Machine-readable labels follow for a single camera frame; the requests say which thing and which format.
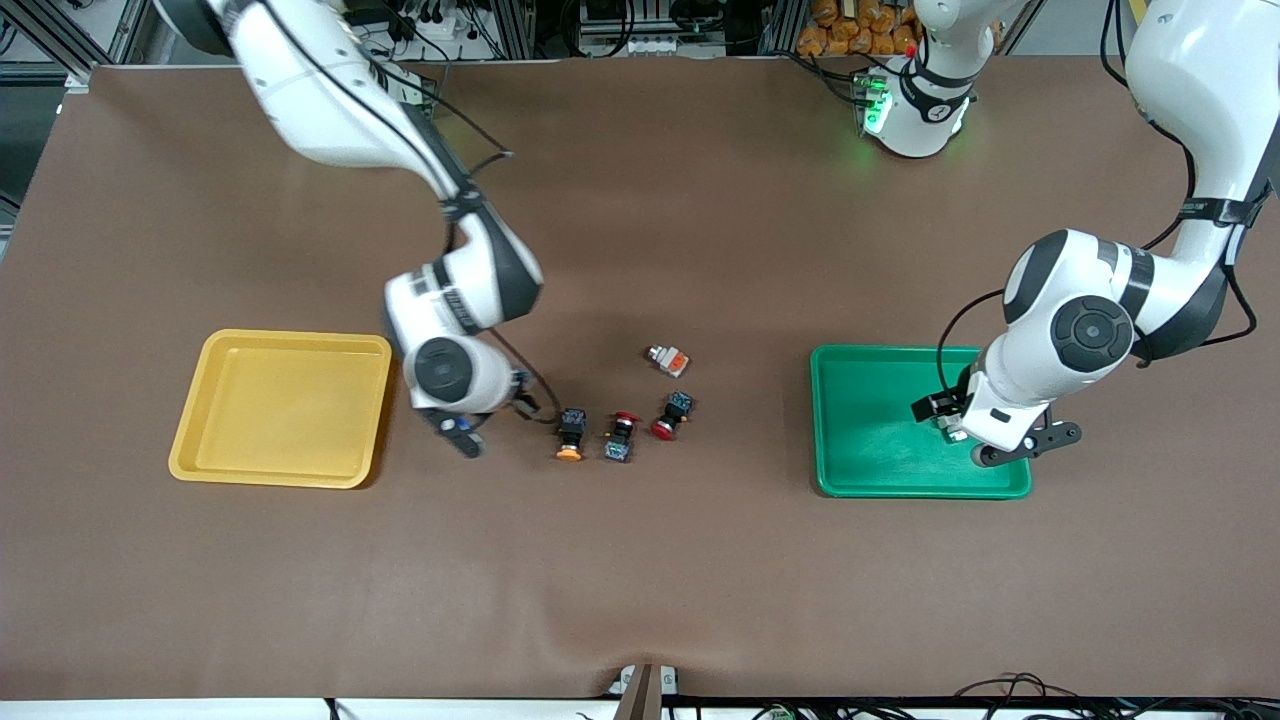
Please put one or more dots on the yellow cap push button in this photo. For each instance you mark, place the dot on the yellow cap push button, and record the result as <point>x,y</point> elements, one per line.
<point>572,430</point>

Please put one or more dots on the grey camera stand post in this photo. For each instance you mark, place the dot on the grey camera stand post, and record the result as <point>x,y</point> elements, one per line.
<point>640,700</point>

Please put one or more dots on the aluminium frame beam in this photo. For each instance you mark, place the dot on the aluminium frame beam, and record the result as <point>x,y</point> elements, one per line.
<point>75,82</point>

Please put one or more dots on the red cap push button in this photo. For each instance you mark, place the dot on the red cap push button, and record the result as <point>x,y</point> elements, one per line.
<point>675,412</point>
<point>620,440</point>

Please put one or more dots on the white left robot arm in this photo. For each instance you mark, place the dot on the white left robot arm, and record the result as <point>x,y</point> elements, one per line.
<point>1090,330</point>

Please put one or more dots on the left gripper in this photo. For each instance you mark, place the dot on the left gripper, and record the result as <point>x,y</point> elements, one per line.
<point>944,405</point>

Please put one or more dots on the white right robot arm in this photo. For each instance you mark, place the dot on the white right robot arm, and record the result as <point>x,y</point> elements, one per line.
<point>330,110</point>

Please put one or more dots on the aluminium frame post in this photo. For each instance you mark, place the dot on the aluminium frame post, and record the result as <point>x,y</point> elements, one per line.
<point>782,25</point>
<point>515,25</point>

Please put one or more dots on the green plastic tray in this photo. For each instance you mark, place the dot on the green plastic tray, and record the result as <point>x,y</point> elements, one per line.
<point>870,430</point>

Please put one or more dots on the yellow plastic tray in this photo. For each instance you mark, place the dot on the yellow plastic tray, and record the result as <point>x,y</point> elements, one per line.
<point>280,410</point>

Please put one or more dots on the bag of orange fruit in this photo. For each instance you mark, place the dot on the bag of orange fruit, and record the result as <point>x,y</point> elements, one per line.
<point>840,25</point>

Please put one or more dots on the green and white switch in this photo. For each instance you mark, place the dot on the green and white switch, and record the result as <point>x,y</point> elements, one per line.
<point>950,430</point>

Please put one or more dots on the brown table mat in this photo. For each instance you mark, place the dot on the brown table mat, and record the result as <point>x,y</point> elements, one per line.
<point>600,560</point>

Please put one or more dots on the orange and white switch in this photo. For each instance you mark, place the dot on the orange and white switch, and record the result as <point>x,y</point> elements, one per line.
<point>670,360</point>

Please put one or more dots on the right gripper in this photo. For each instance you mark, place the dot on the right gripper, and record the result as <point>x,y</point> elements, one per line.
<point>530,401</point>

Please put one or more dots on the white power strip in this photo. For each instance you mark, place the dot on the white power strip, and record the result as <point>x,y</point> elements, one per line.
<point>640,45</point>
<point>435,30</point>

